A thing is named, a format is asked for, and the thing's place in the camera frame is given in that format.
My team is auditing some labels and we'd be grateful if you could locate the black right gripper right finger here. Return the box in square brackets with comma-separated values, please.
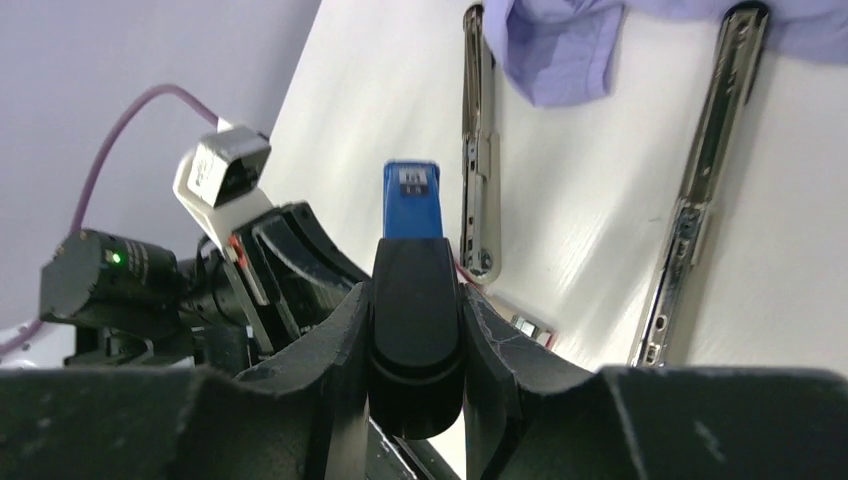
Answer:
[463, 289, 847, 479]

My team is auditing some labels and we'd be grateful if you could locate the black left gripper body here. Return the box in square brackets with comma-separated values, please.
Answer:
[38, 229, 292, 371]

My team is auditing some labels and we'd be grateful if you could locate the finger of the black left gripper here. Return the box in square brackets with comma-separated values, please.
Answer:
[235, 201, 369, 345]

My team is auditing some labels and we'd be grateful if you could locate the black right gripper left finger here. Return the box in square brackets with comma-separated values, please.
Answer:
[1, 283, 370, 479]

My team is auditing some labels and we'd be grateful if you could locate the blue stapler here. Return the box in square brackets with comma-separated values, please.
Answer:
[367, 158, 466, 441]

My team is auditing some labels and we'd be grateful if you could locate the beige black stapler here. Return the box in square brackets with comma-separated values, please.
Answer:
[460, 3, 501, 285]
[628, 1, 771, 368]

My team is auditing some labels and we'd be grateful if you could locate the red white staple box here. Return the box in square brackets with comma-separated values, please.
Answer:
[455, 263, 557, 351]

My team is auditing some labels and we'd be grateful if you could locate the purple crumpled cloth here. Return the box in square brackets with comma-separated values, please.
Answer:
[482, 0, 847, 107]

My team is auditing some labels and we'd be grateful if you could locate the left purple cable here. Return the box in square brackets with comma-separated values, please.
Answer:
[0, 83, 220, 356]

